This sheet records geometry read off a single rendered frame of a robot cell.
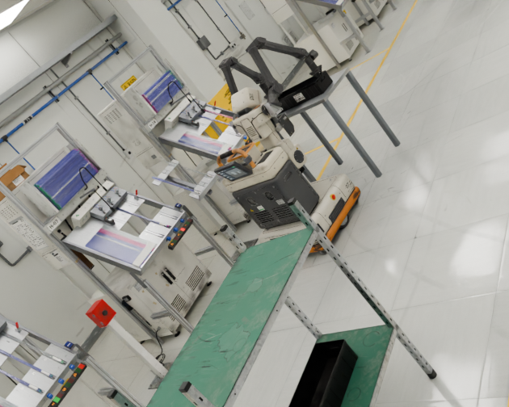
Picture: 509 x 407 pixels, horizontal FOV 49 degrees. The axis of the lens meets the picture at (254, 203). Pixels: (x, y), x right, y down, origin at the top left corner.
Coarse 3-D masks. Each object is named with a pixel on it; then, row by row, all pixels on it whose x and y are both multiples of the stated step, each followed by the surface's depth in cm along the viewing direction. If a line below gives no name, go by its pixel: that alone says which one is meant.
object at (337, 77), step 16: (336, 80) 442; (352, 80) 452; (320, 96) 437; (288, 112) 461; (304, 112) 506; (336, 112) 432; (384, 128) 470; (352, 144) 442; (336, 160) 525; (368, 160) 446
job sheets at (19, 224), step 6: (12, 222) 451; (18, 222) 447; (24, 222) 443; (18, 228) 453; (24, 228) 448; (30, 228) 445; (24, 234) 455; (30, 234) 451; (36, 234) 447; (30, 240) 458; (36, 240) 453; (42, 240) 449; (36, 246) 461; (42, 246) 457; (48, 246) 449; (54, 252) 454; (60, 258) 457
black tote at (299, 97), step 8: (312, 80) 457; (320, 80) 438; (328, 80) 443; (296, 88) 472; (304, 88) 444; (312, 88) 440; (320, 88) 436; (280, 96) 487; (288, 96) 459; (296, 96) 455; (304, 96) 450; (312, 96) 446; (288, 104) 465; (296, 104) 461; (280, 112) 477
